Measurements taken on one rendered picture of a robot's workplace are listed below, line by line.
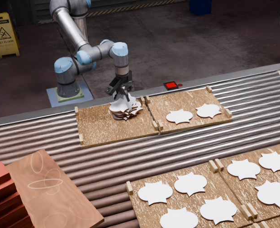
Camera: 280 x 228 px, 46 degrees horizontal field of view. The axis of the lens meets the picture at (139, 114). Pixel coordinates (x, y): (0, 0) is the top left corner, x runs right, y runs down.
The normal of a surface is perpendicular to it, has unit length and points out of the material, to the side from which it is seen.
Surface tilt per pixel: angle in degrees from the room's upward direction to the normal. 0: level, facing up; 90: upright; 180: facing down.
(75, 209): 0
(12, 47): 78
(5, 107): 0
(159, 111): 0
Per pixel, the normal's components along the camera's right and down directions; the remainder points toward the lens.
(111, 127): -0.04, -0.82
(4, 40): 0.27, 0.33
